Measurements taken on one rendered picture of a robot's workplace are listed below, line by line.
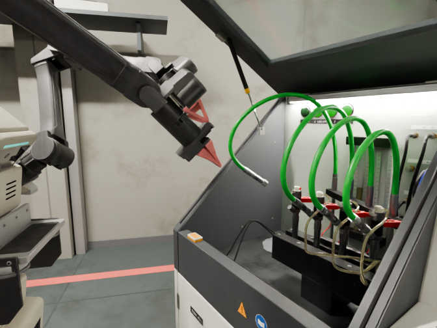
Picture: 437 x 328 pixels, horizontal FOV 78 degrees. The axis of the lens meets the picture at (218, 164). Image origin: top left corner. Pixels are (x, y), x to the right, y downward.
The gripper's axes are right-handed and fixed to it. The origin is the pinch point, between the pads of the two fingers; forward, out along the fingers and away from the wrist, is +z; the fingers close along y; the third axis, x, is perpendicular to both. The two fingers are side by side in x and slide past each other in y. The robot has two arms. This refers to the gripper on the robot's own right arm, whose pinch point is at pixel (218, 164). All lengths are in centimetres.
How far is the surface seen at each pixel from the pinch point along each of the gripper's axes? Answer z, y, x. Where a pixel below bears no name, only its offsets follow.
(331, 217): 27.5, 9.1, -10.6
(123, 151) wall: -1, -31, 236
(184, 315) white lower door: 39, -45, 27
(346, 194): 17.5, 11.6, -20.0
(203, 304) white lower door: 33.1, -33.6, 13.6
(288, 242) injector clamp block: 35.3, -1.4, 4.5
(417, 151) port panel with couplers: 42, 44, -5
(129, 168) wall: 15, -42, 235
